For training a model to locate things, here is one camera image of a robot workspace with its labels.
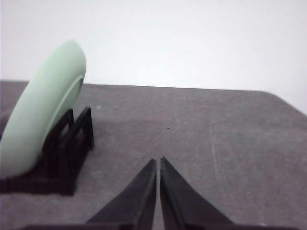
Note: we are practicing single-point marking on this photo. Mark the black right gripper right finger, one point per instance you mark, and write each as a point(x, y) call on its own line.
point(185, 207)

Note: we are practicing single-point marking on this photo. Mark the mint green plate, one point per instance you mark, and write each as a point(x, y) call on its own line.
point(49, 91)

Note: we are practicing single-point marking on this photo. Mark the black dish rack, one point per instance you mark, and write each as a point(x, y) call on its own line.
point(58, 170)

